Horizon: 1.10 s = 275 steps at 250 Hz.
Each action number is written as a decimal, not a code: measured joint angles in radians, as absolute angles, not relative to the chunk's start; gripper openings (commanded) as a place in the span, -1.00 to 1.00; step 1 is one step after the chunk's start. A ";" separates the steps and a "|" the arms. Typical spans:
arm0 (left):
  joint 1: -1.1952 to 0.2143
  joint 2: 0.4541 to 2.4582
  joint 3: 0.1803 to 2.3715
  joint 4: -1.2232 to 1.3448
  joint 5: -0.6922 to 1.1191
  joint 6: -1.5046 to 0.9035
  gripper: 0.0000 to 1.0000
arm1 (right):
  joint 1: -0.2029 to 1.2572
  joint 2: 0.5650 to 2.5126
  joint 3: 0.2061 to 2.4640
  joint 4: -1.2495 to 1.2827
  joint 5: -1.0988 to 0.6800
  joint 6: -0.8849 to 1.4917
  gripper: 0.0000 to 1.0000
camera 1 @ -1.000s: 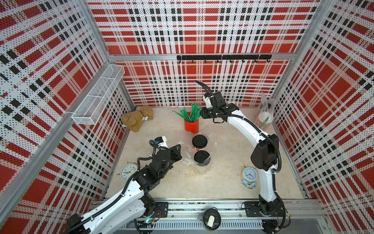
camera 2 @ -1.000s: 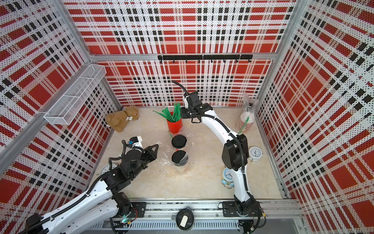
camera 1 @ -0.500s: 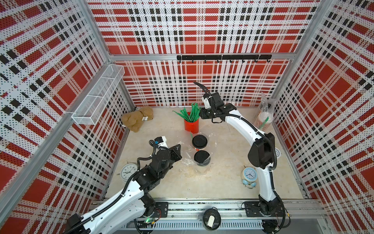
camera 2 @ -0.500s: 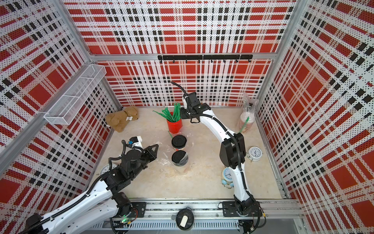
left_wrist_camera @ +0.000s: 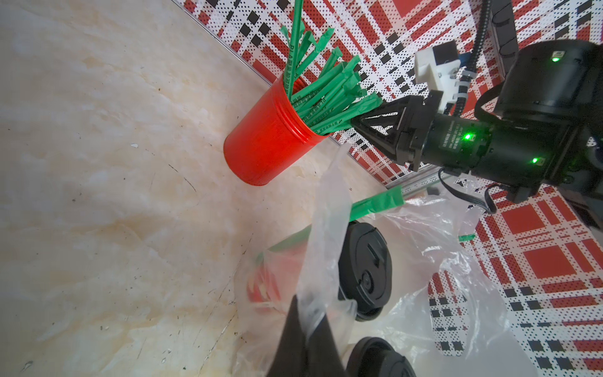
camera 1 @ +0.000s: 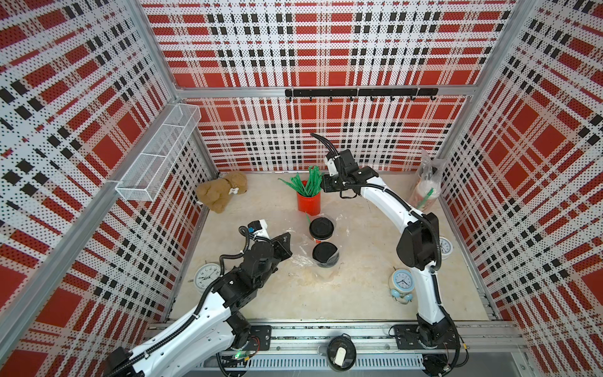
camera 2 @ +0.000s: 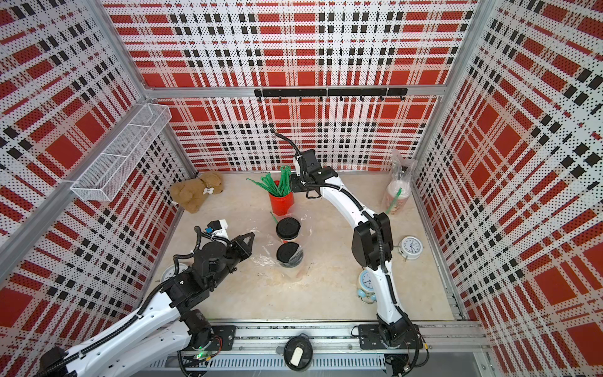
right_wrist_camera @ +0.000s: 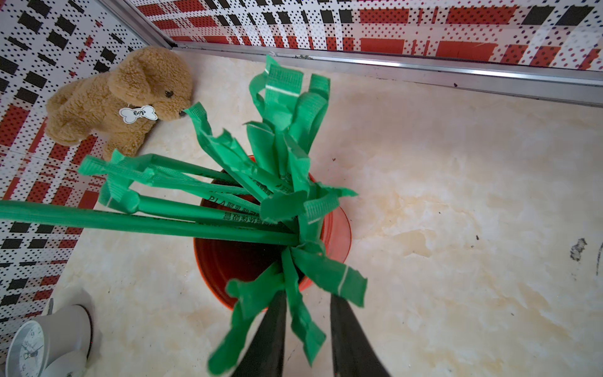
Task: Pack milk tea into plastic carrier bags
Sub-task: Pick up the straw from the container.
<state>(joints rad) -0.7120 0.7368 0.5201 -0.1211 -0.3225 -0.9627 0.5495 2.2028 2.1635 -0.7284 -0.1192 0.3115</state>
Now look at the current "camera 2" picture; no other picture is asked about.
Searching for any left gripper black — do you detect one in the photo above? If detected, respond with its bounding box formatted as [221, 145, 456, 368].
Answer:
[209, 232, 254, 289]

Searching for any black lid red cup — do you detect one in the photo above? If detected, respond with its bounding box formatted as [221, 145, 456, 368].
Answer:
[276, 217, 301, 243]

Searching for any single green straw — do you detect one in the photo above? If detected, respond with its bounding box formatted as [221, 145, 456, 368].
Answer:
[384, 188, 404, 215]

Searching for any clear plastic carrier bag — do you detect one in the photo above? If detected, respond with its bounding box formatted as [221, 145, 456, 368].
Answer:
[382, 150, 417, 215]

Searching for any white lid milk tea cup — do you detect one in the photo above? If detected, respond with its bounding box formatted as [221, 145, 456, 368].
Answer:
[383, 181, 411, 215]

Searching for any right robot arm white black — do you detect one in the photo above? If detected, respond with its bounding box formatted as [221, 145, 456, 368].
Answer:
[290, 149, 420, 348]

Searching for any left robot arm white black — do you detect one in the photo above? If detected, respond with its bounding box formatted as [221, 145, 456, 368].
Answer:
[38, 229, 254, 376]

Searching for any green straws bundle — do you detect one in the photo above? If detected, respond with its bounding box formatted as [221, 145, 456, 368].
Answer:
[247, 166, 292, 198]

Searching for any red straw holder cup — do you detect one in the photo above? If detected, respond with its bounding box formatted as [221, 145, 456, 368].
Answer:
[269, 181, 295, 216]

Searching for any brown teddy bear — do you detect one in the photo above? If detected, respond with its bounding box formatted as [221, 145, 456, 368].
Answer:
[170, 171, 224, 214]

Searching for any white alarm clock left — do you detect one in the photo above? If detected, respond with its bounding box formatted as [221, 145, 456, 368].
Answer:
[160, 263, 186, 283]

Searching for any white alarm clock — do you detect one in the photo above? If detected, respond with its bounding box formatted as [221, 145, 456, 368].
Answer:
[398, 236, 424, 261]
[160, 263, 186, 283]

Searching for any white alarm clock right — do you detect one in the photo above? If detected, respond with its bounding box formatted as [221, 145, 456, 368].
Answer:
[398, 236, 424, 261]

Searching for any light blue alarm clock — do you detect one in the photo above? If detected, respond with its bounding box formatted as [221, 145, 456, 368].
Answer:
[356, 270, 376, 304]

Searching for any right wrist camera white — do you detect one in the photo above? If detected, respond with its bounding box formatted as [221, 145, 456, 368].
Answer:
[294, 156, 302, 176]

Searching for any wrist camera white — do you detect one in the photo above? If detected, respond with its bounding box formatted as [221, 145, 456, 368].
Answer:
[294, 156, 302, 176]
[205, 219, 229, 240]

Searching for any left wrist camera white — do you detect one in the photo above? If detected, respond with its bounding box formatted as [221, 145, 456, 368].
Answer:
[205, 219, 229, 240]

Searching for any black hook rail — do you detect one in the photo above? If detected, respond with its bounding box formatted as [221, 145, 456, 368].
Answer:
[254, 87, 408, 100]

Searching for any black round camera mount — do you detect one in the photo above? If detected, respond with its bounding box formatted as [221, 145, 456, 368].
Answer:
[283, 334, 313, 372]

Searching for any white wire mesh basket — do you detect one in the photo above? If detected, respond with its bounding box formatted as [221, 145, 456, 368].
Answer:
[71, 103, 171, 202]

